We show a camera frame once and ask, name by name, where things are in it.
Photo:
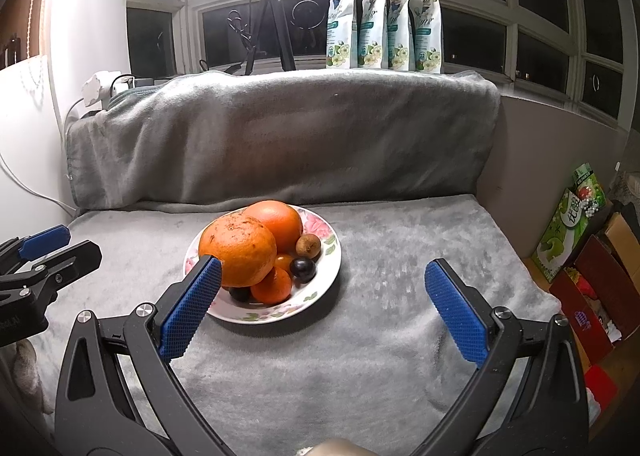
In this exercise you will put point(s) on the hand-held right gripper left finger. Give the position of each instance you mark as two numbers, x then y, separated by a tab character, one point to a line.
192	306

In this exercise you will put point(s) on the white floral plate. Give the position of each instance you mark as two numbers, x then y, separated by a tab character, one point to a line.
320	286

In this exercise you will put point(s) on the brown wooden cabinet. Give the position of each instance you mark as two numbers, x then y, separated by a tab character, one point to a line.
20	21

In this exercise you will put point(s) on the brown kiwi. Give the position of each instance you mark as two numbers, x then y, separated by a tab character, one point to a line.
307	244

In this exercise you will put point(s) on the large smooth orange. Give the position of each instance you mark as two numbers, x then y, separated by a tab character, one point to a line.
280	223

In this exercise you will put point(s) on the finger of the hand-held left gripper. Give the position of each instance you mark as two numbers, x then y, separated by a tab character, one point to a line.
75	258
45	239

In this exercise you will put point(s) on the large rough-skinned orange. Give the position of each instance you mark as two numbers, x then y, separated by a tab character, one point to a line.
237	248

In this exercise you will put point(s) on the green snack packet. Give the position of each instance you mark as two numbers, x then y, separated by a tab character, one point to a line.
587	186

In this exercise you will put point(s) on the light grey fleece blanket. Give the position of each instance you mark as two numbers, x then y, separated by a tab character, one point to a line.
350	361

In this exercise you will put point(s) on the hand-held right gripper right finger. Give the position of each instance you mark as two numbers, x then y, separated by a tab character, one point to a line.
457	311

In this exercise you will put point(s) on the white side board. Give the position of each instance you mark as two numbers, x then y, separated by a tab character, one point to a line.
25	136

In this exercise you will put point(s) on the dark grape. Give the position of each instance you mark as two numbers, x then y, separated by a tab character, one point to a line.
240	293
302	268

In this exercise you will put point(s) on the red paper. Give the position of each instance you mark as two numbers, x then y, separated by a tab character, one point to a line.
600	386

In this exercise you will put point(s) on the dark grey fleece blanket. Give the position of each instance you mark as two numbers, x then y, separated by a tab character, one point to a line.
280	136

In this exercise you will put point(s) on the white power strip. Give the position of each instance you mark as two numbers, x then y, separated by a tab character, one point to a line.
97	86

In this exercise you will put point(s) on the white lace cloth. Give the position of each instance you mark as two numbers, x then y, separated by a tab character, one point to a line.
630	186

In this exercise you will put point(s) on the tiny orange kumquat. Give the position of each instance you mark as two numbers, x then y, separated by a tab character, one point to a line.
282	261

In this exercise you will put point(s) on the red cardboard box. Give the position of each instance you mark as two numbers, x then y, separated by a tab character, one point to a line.
605	281

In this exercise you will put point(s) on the green carton box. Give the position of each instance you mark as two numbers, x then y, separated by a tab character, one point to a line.
557	241

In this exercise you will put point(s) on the mandarin with stem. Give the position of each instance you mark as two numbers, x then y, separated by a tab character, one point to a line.
271	286

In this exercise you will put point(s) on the brown cardboard box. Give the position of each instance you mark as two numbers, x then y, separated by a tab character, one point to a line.
622	236

